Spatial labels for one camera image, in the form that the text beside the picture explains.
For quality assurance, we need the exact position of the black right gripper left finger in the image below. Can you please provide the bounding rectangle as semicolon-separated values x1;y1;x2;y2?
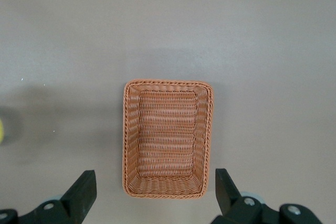
0;170;97;224

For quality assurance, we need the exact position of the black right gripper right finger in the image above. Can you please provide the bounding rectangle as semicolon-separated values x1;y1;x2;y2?
209;168;322;224

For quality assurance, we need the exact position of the brown wicker basket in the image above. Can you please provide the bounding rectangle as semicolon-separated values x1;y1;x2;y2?
122;78;215;200

